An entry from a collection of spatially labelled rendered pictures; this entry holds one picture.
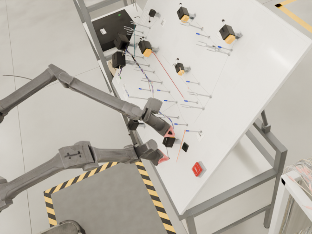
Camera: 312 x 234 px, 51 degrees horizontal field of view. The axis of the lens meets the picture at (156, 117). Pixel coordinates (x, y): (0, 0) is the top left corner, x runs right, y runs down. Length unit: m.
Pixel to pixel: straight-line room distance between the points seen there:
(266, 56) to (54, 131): 2.62
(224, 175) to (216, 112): 0.50
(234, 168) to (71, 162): 1.05
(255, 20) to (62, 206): 2.23
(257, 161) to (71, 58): 3.06
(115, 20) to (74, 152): 1.59
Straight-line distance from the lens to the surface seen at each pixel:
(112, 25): 2.58
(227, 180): 1.90
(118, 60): 2.13
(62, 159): 1.19
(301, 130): 3.16
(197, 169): 1.57
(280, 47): 1.38
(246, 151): 2.00
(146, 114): 1.54
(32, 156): 3.49
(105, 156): 1.33
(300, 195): 1.16
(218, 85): 1.55
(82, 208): 2.94
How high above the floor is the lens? 2.45
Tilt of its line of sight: 48 degrees down
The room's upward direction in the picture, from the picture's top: 15 degrees counter-clockwise
